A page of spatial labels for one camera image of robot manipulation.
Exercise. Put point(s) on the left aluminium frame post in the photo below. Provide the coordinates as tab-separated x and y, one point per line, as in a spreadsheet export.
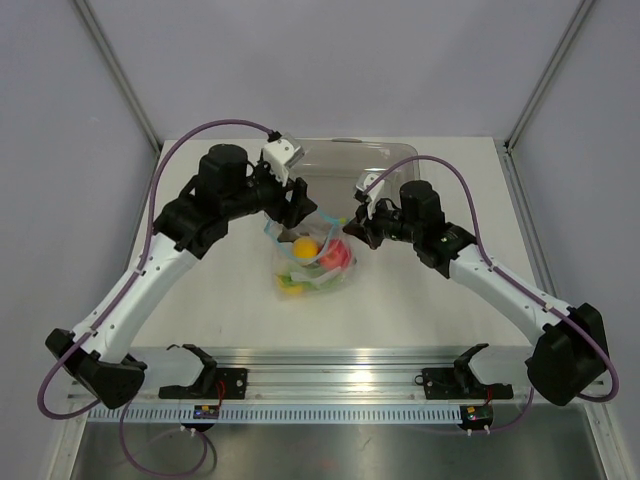
99	39

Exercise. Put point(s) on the red toy tomato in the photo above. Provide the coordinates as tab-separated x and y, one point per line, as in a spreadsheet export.
337	255

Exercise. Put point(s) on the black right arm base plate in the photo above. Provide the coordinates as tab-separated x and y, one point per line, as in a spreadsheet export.
450	383

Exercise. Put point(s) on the clear grey plastic tray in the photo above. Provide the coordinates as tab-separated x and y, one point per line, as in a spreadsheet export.
331	167

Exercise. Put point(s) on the green toy grapes bunch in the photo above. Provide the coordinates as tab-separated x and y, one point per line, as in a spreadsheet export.
314	278

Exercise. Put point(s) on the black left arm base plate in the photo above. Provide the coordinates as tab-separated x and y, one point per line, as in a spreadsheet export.
227	384

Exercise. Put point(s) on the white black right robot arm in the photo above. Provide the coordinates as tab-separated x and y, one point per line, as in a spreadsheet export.
569	343

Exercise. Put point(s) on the aluminium mounting rail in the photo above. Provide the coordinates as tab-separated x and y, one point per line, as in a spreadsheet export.
333	374

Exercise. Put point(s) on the yellow toy lemon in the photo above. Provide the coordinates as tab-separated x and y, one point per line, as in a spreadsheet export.
289	287

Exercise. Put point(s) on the aluminium frame post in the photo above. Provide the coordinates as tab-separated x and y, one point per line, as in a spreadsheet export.
99	39
551	70

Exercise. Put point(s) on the orange toy fruit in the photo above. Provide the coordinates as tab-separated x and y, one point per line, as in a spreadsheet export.
305	248

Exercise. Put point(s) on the left small circuit board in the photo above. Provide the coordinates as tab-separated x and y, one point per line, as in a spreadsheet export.
206	412

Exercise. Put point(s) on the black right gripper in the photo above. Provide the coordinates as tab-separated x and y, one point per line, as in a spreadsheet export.
364	227

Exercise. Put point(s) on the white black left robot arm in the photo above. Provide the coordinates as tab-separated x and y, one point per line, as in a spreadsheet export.
96	352

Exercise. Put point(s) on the white slotted cable duct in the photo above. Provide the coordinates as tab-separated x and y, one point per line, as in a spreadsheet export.
243	413

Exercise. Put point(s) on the clear zip top bag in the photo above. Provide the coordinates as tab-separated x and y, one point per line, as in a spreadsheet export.
312	258

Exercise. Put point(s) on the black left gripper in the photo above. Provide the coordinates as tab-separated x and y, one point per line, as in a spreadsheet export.
290	213

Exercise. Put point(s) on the small circuit board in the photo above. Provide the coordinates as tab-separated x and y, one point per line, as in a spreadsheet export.
478	416
206	412

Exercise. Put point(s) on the right aluminium frame post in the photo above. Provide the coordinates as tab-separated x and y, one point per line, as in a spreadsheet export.
551	70

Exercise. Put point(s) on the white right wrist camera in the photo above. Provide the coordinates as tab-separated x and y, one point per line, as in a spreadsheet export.
368	190

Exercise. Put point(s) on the right small circuit board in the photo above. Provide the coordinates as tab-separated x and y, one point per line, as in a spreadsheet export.
478	416

